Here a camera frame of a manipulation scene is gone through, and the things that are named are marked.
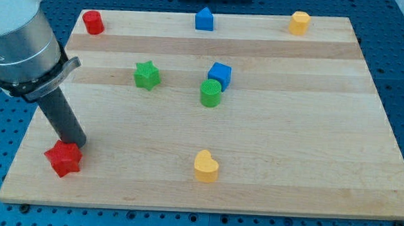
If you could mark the blue triangular prism block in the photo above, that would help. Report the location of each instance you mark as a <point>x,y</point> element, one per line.
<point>204,20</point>

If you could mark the yellow heart block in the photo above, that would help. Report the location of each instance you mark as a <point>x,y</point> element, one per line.
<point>206,168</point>

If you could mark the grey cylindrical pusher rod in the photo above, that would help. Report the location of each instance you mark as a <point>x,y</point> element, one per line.
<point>60,115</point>

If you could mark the light wooden board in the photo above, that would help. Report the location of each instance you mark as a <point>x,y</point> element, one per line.
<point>300,130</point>

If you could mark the green cylinder block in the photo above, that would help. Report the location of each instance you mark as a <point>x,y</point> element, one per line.
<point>210,93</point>

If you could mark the yellow hexagon block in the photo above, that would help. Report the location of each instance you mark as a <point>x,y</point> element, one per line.
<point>299,23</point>

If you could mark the blue cube block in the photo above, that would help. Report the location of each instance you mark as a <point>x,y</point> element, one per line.
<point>222,73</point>

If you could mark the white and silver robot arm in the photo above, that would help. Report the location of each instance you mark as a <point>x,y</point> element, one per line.
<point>32,62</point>

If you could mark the red cylinder block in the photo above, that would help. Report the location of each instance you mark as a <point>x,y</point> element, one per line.
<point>93,22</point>

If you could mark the red star block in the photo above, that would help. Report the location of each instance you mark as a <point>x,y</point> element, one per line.
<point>64,158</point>

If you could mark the green star block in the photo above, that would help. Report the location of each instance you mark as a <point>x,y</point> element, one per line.
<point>146,75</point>

